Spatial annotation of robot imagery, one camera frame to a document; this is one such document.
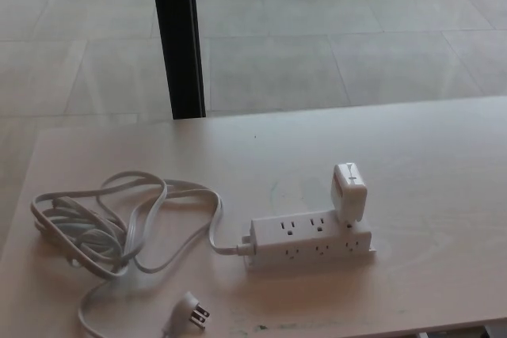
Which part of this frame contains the white cube charger adapter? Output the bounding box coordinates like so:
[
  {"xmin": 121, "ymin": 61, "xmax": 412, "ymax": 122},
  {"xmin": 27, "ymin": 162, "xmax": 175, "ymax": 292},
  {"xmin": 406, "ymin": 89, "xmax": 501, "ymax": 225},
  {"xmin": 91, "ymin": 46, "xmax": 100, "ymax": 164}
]
[{"xmin": 329, "ymin": 161, "xmax": 369, "ymax": 225}]

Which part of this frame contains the white angled three-prong plug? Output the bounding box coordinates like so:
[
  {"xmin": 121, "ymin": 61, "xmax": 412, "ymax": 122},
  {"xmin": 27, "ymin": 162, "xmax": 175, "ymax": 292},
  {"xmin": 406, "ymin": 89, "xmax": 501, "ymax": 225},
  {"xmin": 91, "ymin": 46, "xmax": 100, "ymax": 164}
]
[{"xmin": 162, "ymin": 291, "xmax": 210, "ymax": 338}]

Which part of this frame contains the white six-outlet power strip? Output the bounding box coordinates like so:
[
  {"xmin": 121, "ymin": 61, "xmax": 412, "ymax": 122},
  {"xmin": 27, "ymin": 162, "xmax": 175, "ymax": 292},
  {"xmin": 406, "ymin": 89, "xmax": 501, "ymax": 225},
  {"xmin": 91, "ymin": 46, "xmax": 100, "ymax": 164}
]
[{"xmin": 237, "ymin": 211, "xmax": 377, "ymax": 272}]

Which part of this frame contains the black vertical window post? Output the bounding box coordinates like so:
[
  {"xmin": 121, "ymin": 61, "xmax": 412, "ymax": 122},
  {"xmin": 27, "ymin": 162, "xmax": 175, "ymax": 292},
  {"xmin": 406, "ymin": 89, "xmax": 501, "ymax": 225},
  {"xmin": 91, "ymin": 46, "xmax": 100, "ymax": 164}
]
[{"xmin": 149, "ymin": 0, "xmax": 207, "ymax": 120}]

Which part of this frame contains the white flat power cord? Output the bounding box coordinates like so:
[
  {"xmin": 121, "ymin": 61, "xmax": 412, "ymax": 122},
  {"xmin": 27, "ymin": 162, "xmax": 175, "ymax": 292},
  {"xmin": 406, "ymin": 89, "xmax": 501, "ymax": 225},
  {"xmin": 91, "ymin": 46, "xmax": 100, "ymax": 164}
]
[{"xmin": 29, "ymin": 170, "xmax": 254, "ymax": 338}]

